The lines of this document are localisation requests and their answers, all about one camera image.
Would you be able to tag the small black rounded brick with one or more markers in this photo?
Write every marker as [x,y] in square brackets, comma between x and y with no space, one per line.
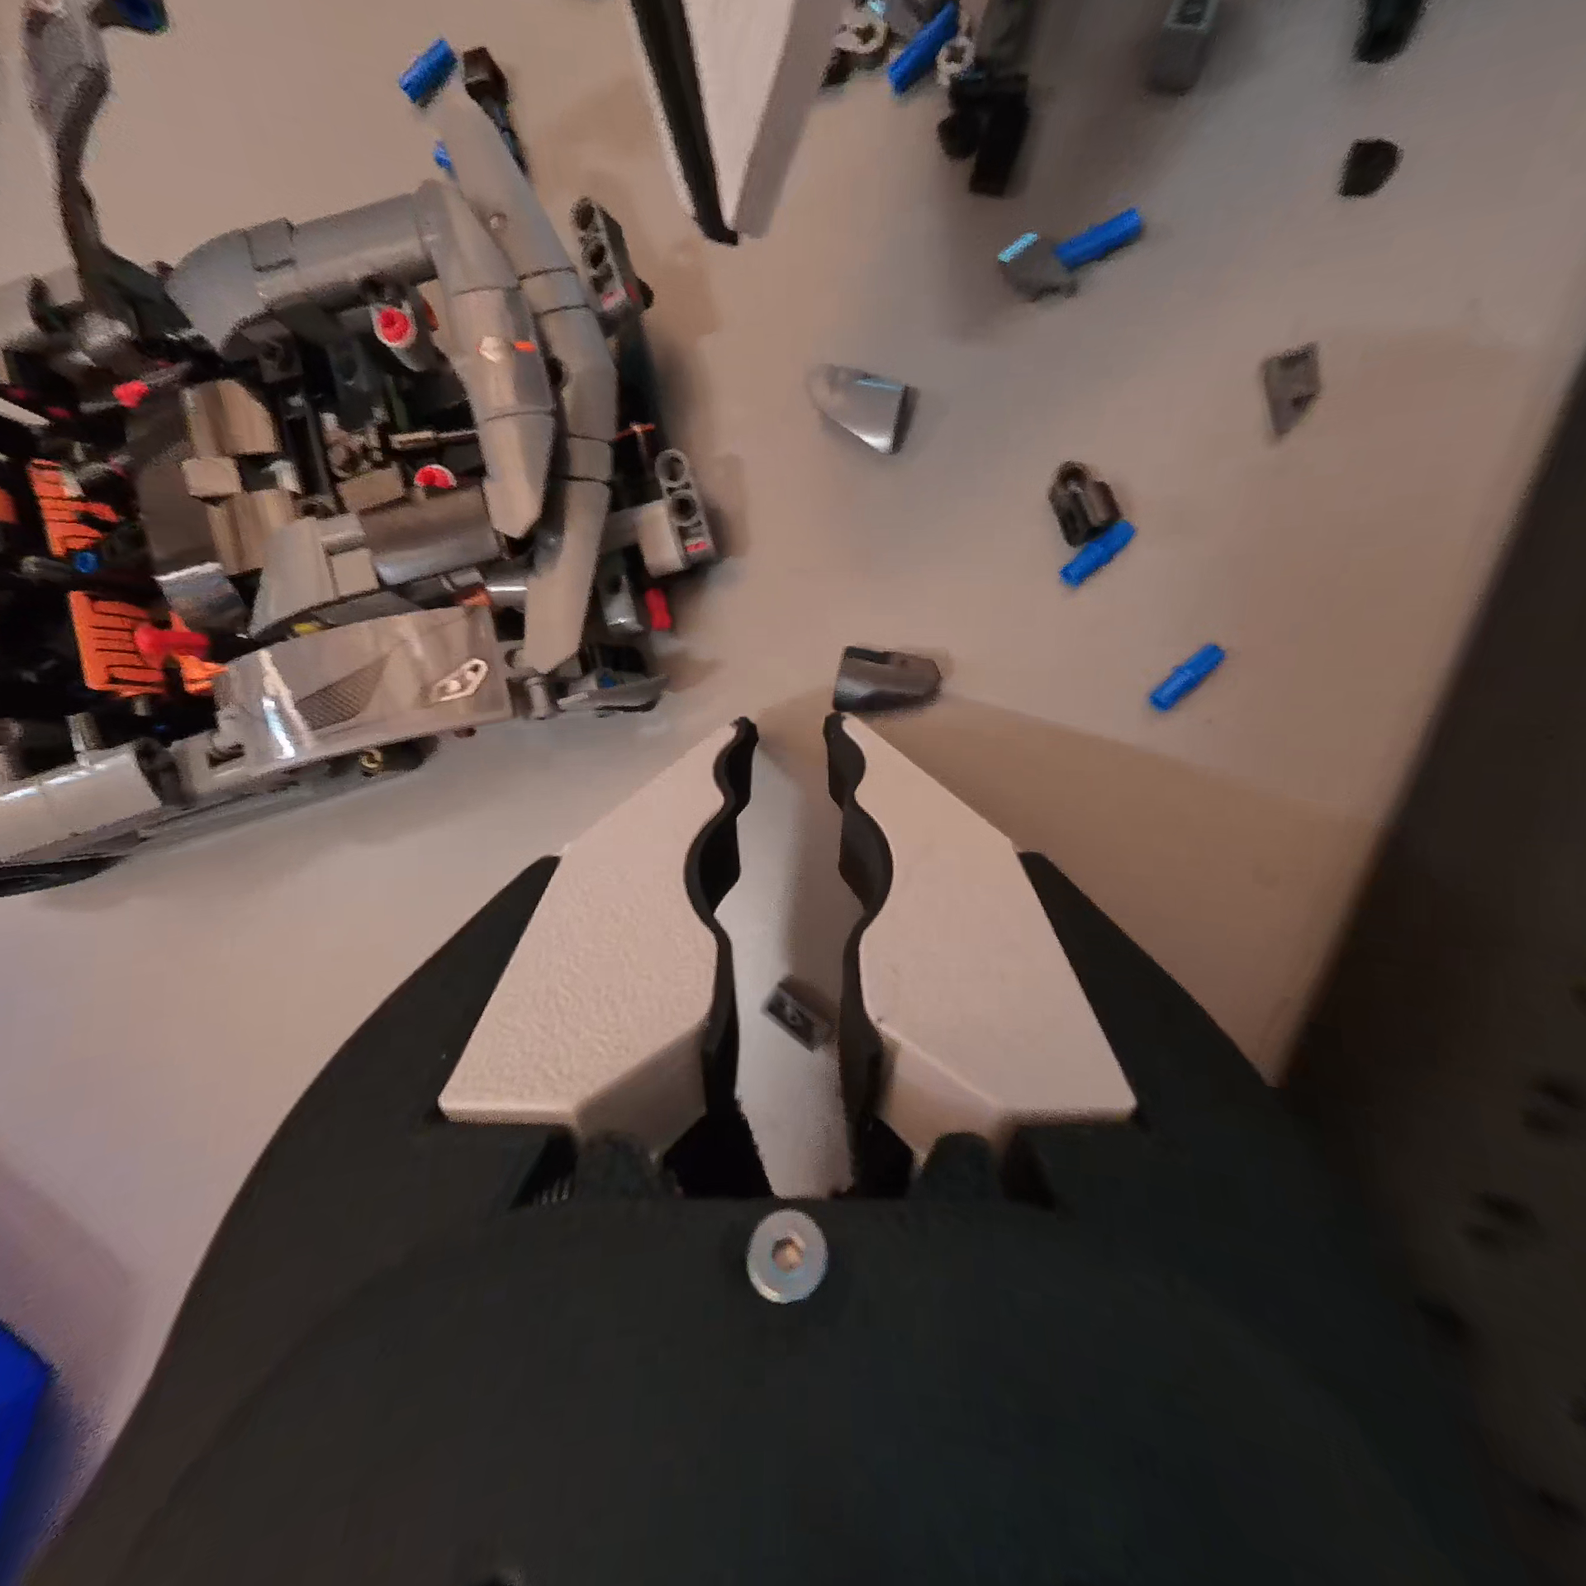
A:
[1370,167]

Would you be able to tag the blue plastic bin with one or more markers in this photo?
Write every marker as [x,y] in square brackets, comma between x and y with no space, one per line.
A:
[20,1425]

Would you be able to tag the grey lego bracket piece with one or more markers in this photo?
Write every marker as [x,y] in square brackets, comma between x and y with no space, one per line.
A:
[1293,388]

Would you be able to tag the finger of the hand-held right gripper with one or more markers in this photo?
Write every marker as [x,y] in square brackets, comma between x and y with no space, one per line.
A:
[770,75]

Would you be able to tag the black lego pin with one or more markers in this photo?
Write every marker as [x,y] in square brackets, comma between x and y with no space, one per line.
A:
[492,107]

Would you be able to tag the grey curved slope piece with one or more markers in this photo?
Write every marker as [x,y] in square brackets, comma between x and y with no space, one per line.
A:
[868,407]

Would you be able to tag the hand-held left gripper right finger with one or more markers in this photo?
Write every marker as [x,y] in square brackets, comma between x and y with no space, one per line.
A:
[993,992]

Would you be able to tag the grey studded slope piece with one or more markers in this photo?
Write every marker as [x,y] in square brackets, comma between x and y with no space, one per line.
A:
[800,1015]
[1187,44]

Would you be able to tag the black lego slope piece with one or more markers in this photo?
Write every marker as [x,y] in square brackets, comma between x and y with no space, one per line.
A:
[887,679]

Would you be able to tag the grey lego car model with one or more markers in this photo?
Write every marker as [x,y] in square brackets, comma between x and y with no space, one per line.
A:
[373,496]

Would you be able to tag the grey lego slope tile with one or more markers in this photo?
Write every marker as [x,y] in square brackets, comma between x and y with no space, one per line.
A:
[1036,269]

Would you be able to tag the blue lego pin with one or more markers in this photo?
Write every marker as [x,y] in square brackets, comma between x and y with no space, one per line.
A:
[1100,239]
[925,50]
[1098,554]
[428,69]
[1187,677]

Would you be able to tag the black flat lego liftarm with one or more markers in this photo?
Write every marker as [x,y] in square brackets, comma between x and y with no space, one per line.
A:
[1389,26]

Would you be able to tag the pile of small lego pieces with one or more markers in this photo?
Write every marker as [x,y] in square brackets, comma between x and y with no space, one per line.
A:
[993,112]

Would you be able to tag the black angled lego connector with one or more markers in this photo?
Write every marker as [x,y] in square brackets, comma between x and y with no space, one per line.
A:
[1085,503]

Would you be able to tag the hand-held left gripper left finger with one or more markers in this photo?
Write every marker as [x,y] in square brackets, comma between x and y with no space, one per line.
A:
[583,992]

